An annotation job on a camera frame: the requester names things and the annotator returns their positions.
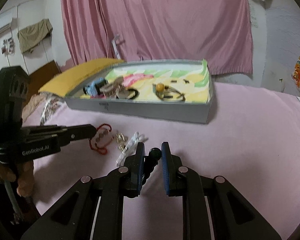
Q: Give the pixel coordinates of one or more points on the brown wooden headboard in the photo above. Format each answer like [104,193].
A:
[40,77]

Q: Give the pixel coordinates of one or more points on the olive green hanging cloth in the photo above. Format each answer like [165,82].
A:
[30,36]

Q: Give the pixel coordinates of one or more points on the white hair clip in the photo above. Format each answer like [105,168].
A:
[128,147]

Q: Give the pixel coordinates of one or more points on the yellow pillow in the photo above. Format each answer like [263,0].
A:
[68,80]

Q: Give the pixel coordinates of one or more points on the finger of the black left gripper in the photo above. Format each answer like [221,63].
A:
[75,131]

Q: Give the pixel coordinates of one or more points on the pink curtain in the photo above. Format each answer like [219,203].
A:
[216,30]

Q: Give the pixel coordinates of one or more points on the white air conditioner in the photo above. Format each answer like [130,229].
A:
[7,25]

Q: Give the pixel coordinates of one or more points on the white window handle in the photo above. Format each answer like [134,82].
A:
[116,42]

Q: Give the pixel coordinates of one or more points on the beige claw hair clip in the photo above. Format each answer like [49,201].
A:
[112,90]

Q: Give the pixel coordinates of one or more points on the gold charm pendant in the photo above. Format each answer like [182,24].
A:
[120,139]

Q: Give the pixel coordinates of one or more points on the black wavy hair clip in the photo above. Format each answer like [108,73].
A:
[150,162]

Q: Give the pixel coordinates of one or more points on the grey tray with cartoon liner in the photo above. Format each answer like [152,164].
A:
[176,90]

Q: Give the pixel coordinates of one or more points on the person's left hand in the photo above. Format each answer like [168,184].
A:
[24,178]

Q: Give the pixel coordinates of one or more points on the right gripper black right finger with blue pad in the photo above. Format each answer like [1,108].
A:
[212,207]

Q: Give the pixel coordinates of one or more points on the wall socket with plugs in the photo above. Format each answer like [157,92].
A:
[8,46]

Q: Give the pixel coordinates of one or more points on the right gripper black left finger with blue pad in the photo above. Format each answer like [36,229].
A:
[92,208]

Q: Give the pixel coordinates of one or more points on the pink bed sheet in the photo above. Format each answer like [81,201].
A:
[252,139]

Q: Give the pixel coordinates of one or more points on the blue scrunchie hair clip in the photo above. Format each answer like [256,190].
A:
[93,88]

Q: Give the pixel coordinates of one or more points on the floral blanket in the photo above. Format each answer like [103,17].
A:
[44,104]

